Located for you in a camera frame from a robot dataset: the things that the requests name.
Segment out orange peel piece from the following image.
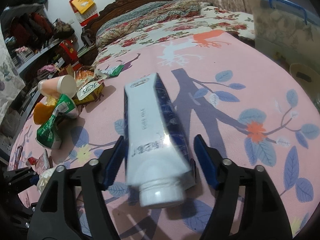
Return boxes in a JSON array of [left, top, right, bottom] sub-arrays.
[[33, 96, 57, 125]]

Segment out floral quilt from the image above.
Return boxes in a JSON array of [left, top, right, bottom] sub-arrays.
[[92, 0, 255, 67]]

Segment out pink plastic cup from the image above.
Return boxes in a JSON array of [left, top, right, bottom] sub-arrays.
[[38, 75, 77, 99]]

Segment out white blue milk carton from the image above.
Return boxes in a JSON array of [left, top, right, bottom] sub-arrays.
[[124, 73, 195, 209]]

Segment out dark wooden headboard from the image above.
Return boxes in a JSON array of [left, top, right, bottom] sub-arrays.
[[81, 0, 172, 46]]

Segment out crushed green soda can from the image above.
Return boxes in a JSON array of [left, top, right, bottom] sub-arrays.
[[36, 94, 79, 149]]

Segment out green white snack packet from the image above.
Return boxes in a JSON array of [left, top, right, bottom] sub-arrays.
[[101, 64, 124, 78]]

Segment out clear storage bin blue lid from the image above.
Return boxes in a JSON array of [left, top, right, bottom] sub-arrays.
[[248, 0, 319, 67]]

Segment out yellow cardboard box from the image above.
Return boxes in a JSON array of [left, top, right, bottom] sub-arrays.
[[73, 81, 105, 105]]

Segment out cluttered metal shelf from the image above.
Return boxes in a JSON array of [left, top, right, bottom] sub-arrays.
[[1, 0, 74, 159]]

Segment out yellow red hanging calendar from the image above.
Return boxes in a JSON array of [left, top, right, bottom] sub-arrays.
[[69, 0, 99, 27]]

